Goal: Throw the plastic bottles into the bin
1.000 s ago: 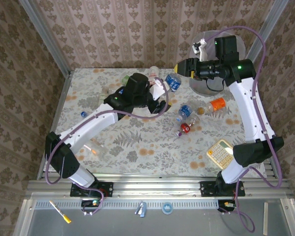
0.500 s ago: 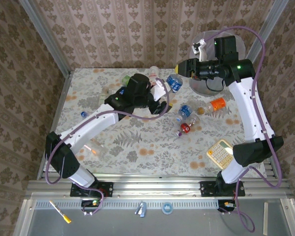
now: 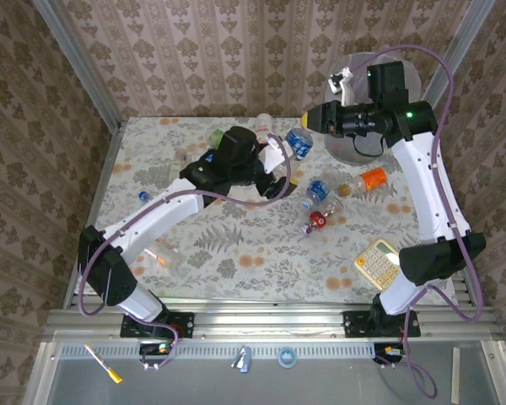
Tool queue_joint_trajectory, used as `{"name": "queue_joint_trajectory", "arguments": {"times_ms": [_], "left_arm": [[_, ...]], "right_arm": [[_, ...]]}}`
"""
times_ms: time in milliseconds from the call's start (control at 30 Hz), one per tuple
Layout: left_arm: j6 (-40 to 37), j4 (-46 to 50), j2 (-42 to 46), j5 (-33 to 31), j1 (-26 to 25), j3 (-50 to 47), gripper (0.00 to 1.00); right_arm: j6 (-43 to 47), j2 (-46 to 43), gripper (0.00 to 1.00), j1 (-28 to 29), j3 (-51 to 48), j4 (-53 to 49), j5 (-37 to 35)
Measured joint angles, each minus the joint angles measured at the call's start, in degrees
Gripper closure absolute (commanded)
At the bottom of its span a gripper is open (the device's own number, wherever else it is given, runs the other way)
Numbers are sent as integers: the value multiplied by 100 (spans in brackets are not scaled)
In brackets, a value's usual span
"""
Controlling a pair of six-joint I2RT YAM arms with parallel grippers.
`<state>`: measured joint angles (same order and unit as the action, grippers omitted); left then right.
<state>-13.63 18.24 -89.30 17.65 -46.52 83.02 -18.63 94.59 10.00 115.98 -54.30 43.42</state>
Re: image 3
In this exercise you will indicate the orange label bottle gold cap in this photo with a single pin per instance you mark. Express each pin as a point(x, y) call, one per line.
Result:
point(373, 178)

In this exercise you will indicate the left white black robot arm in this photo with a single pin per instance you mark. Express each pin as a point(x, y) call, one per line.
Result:
point(160, 215)

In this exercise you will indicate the translucent plastic waste bin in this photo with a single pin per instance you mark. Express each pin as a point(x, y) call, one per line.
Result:
point(341, 147)

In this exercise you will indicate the pink plastic bin liner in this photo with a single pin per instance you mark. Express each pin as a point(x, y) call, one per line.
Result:
point(354, 61)

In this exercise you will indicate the short blue label bottle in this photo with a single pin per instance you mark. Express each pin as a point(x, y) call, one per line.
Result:
point(318, 190)

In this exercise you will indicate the green label clear bottle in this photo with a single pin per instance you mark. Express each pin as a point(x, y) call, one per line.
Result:
point(215, 136)

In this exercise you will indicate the white sleeve bottle red cap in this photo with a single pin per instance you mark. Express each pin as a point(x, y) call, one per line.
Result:
point(263, 122)

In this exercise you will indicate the floral patterned tablecloth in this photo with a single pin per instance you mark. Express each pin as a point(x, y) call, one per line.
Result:
point(278, 261)

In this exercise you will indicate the clear bottle blue cap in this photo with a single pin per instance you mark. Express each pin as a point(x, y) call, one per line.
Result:
point(143, 196)

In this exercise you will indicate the yellow desk calculator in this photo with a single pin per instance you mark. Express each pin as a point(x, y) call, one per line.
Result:
point(377, 263)

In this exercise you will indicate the clear bottle small orange mark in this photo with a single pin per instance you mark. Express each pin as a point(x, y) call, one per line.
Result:
point(168, 258)

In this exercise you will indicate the blue metal clip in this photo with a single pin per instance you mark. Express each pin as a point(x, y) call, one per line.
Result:
point(241, 359)

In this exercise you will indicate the black connector board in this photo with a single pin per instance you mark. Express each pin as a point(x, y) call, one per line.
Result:
point(152, 349)
point(381, 358)

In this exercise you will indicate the grey metal base panel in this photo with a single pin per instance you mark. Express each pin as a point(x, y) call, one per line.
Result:
point(320, 384)

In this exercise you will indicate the wooden stick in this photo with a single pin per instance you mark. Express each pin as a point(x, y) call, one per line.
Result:
point(455, 375)

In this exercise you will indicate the aluminium frame post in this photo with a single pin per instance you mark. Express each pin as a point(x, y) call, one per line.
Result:
point(79, 63)
point(468, 34)

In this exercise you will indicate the aluminium extrusion rail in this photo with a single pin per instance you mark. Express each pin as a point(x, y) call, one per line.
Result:
point(270, 320)

